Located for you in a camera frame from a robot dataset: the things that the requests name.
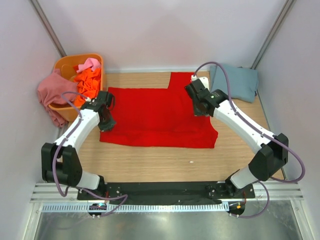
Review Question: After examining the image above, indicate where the orange plastic basket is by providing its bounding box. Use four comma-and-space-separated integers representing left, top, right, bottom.
48, 53, 105, 122

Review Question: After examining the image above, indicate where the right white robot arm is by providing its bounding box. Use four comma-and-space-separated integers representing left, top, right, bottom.
185, 77, 289, 198

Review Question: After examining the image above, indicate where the aluminium frame rail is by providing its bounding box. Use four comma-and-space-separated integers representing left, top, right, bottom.
30, 183, 78, 203

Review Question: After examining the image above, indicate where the orange t shirt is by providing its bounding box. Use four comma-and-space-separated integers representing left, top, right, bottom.
73, 67, 102, 107

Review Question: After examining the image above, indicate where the light pink t shirt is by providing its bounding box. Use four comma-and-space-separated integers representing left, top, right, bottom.
73, 57, 102, 73

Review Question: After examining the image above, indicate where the dusty pink t shirt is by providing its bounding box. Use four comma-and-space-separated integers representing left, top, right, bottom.
37, 69, 77, 127

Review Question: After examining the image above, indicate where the slotted white cable duct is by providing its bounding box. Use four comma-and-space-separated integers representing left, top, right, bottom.
41, 202, 229, 213

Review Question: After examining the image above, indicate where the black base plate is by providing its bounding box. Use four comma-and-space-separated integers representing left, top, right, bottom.
92, 181, 256, 206

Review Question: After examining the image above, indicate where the folded blue t shirt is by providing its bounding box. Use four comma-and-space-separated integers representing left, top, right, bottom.
209, 64, 259, 103

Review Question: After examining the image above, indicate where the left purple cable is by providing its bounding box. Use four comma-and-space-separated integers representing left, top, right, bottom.
53, 90, 129, 218

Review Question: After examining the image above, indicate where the purple cable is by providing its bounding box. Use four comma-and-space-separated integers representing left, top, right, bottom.
53, 90, 129, 218
192, 61, 307, 219

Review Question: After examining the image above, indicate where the red t shirt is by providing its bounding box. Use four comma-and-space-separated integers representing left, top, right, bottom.
99, 72, 218, 149

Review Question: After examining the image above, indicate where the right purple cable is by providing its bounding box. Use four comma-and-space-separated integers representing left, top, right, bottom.
192, 61, 307, 219

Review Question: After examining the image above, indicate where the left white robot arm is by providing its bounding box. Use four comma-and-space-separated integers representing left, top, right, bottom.
41, 90, 116, 200

